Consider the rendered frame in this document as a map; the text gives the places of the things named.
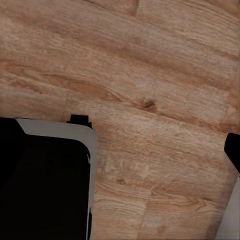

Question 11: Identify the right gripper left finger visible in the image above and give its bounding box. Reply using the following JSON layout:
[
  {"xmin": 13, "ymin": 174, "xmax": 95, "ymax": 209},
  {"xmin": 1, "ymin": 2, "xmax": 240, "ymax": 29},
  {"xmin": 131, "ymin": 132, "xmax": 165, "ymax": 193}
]
[{"xmin": 0, "ymin": 133, "xmax": 26, "ymax": 193}]

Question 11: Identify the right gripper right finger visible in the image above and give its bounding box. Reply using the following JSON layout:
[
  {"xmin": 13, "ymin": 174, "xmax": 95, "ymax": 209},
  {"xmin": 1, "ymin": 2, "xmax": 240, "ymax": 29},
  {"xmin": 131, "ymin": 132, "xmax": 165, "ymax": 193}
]
[{"xmin": 224, "ymin": 133, "xmax": 240, "ymax": 172}]

